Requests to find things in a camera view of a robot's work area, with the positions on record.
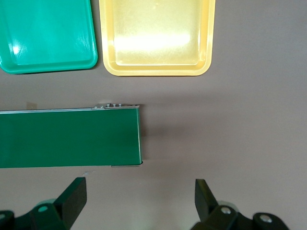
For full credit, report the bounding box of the green belt conveyor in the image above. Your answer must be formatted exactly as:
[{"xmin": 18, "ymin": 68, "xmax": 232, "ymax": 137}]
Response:
[{"xmin": 0, "ymin": 103, "xmax": 144, "ymax": 169}]

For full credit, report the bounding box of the green plastic tray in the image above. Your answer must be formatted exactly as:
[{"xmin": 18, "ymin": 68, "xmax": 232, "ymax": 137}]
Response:
[{"xmin": 0, "ymin": 0, "xmax": 98, "ymax": 74}]

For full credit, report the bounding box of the yellow plastic tray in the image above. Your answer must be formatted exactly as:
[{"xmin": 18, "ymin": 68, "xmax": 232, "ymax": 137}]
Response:
[{"xmin": 98, "ymin": 0, "xmax": 216, "ymax": 77}]

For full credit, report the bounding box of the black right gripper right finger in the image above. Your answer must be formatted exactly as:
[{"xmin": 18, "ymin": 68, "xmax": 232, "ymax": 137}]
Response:
[{"xmin": 191, "ymin": 178, "xmax": 288, "ymax": 230}]

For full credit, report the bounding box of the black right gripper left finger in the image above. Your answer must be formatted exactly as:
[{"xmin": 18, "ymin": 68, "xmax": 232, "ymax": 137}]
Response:
[{"xmin": 0, "ymin": 177, "xmax": 87, "ymax": 230}]

